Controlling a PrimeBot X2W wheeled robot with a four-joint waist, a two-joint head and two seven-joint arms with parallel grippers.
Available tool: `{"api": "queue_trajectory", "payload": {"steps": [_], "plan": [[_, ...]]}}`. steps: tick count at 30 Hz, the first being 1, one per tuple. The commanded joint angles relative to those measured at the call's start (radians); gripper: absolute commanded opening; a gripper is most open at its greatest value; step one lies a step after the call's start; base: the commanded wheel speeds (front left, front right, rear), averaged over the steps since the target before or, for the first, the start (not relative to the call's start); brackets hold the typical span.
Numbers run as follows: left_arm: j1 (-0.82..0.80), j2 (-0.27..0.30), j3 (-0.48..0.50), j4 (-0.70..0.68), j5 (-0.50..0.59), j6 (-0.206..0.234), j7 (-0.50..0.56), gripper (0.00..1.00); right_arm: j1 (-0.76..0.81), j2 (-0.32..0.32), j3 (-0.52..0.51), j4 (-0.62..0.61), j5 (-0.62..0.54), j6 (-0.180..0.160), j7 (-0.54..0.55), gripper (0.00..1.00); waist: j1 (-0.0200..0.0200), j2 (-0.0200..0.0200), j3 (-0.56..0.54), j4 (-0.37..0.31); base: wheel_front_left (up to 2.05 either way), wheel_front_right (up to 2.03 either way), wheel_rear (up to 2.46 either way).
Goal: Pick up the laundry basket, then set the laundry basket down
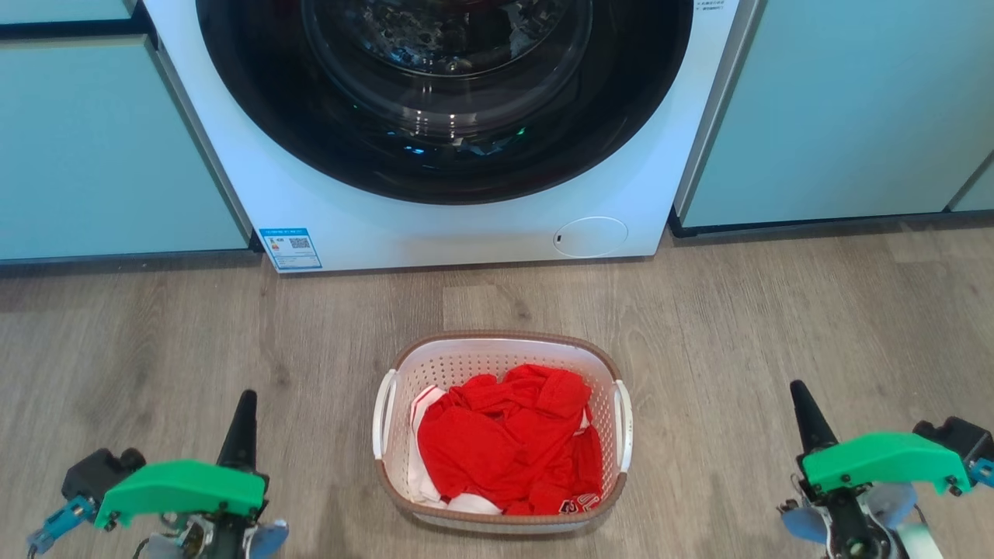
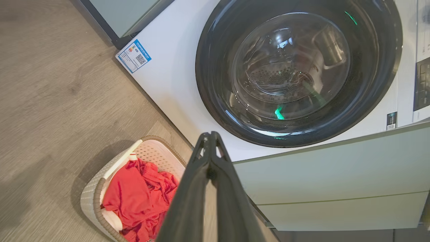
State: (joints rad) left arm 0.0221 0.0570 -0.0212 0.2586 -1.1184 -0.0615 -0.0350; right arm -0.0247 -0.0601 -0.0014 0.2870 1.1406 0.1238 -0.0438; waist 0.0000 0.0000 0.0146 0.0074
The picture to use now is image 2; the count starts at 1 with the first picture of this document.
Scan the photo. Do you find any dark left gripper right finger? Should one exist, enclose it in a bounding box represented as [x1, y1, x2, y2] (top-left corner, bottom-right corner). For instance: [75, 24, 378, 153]
[209, 131, 266, 242]

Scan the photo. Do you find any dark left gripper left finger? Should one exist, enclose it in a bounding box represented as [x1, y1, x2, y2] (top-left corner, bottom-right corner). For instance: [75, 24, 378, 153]
[156, 132, 213, 242]

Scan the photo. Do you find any white brown-rimmed laundry basket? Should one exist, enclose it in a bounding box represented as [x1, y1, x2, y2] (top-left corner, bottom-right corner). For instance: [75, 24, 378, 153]
[80, 135, 187, 242]

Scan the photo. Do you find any red jersey garment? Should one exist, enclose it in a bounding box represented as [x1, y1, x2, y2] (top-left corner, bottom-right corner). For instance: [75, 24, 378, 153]
[101, 158, 180, 242]

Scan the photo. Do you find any white front-load washing machine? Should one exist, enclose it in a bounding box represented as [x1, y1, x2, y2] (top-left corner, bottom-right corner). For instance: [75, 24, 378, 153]
[116, 0, 430, 162]

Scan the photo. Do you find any black round washer door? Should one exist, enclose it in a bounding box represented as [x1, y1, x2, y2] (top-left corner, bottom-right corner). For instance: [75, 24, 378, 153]
[195, 0, 403, 148]

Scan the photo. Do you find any blue white energy label sticker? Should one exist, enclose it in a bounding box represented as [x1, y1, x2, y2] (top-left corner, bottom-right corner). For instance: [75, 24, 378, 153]
[118, 39, 152, 74]

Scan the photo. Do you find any small black white sticker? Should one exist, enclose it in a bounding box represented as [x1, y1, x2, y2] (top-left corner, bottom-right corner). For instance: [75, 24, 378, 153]
[386, 112, 398, 131]

